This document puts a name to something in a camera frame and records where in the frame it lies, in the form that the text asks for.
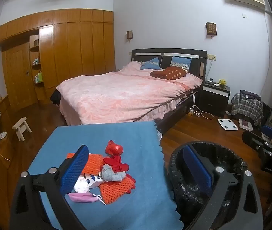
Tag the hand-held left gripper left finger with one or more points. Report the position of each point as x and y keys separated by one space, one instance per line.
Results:
x=75 y=170

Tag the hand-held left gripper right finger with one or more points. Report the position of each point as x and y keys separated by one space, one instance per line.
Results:
x=198 y=170

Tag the white cloth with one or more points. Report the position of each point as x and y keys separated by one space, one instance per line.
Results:
x=80 y=186

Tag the orange foam net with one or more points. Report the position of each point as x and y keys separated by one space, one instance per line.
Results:
x=94 y=163
x=113 y=190

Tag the white and blue box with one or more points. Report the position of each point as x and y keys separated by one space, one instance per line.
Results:
x=94 y=181

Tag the pink face mask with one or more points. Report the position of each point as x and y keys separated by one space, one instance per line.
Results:
x=82 y=197

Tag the bin with black liner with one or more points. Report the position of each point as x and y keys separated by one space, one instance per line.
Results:
x=226 y=155

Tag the pale knitted sock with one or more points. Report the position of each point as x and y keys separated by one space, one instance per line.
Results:
x=109 y=175

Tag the red cloth piece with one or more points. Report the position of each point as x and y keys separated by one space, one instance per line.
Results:
x=116 y=164

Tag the red plastic bag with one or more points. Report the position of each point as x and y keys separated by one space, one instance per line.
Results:
x=113 y=148

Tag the white and red scale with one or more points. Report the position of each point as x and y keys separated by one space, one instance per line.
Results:
x=245 y=124

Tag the white bathroom scale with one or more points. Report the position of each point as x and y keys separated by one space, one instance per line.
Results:
x=226 y=124

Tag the plaid cloth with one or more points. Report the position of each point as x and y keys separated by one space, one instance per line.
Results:
x=247 y=107

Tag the dark jacket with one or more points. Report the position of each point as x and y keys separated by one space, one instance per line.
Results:
x=248 y=93

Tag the grey quilted pad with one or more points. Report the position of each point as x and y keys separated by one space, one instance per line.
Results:
x=159 y=135

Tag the dark nightstand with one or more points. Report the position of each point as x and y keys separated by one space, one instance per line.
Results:
x=216 y=95

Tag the yellow plush toy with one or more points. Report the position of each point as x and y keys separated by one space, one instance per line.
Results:
x=222 y=82

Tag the blue tablecloth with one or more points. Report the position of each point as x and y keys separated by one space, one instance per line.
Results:
x=136 y=148

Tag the small wooden stool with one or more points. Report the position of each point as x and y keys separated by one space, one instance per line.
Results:
x=21 y=125

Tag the black garment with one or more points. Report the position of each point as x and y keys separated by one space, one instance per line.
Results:
x=55 y=97

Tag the bed with pink blanket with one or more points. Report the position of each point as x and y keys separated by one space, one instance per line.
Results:
x=116 y=93

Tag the dark wooden bed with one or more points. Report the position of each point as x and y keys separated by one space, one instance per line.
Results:
x=195 y=63

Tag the green bottle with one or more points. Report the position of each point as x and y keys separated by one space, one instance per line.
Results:
x=39 y=76

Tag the brown dotted pillow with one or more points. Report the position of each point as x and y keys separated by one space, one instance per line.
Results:
x=170 y=73

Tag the blue pillow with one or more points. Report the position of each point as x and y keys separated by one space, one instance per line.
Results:
x=151 y=63
x=181 y=61

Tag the wooden door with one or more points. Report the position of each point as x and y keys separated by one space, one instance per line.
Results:
x=18 y=74

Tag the wooden wardrobe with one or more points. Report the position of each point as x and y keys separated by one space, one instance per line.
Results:
x=78 y=48

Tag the wall socket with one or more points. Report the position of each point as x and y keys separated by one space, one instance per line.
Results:
x=212 y=57

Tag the wooden wall lamp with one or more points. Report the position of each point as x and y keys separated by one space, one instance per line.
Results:
x=211 y=28
x=129 y=35

